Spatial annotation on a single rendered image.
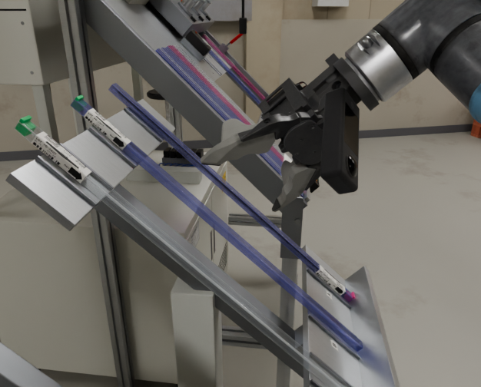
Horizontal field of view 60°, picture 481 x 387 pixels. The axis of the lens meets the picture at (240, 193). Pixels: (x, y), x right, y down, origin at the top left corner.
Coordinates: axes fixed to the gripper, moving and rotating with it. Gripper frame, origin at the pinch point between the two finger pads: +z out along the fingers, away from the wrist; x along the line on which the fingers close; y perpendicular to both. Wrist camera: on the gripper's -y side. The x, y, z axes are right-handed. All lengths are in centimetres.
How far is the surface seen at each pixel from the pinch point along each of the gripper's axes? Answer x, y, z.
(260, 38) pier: -153, 286, 9
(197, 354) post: -9.7, -10.4, 20.3
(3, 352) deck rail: 22.2, -20.2, 11.1
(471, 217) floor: -230, 91, -28
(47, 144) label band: 22.9, -1.4, 6.4
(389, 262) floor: -166, 63, 17
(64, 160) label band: 21.0, -2.5, 6.3
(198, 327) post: -6.7, -8.8, 16.7
